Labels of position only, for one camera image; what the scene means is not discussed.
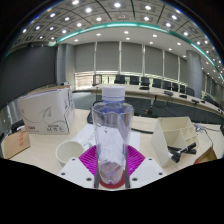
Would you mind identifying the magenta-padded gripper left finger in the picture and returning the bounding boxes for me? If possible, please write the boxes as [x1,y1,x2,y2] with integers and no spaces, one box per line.
[57,144,101,190]

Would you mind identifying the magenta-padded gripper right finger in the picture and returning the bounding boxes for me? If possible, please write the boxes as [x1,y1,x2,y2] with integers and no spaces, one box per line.
[124,144,167,190]

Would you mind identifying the clear plastic water bottle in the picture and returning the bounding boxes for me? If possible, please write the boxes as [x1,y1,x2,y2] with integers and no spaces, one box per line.
[91,85,135,186]

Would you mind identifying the white ceramic mug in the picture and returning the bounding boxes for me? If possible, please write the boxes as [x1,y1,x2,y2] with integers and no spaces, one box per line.
[54,139,93,168]

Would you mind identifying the white desk organizer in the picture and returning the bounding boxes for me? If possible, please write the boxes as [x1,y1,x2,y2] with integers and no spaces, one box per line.
[150,116,200,168]

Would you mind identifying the white printed paper sheet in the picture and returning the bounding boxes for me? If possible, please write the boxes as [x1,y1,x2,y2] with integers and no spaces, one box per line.
[71,123,142,151]

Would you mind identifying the open brown cardboard box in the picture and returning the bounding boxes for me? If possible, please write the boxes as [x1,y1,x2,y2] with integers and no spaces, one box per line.
[194,146,218,165]

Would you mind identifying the brown kraft envelope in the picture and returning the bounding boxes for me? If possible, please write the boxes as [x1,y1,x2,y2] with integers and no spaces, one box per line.
[1,129,32,160]

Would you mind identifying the white cardboard paper box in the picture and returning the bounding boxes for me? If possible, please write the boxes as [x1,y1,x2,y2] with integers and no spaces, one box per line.
[18,85,76,136]

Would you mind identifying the long curved conference desk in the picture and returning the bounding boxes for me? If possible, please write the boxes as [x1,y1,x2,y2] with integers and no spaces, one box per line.
[91,83,224,125]

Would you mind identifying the row of black office chairs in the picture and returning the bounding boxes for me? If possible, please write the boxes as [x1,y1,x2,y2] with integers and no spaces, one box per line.
[114,73,224,108]

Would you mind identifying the group of ceiling lights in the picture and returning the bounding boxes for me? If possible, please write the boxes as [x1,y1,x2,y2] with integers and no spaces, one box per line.
[19,0,224,81]

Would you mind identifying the black device with cables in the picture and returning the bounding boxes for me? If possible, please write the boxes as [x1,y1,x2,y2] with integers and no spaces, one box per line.
[10,119,26,134]

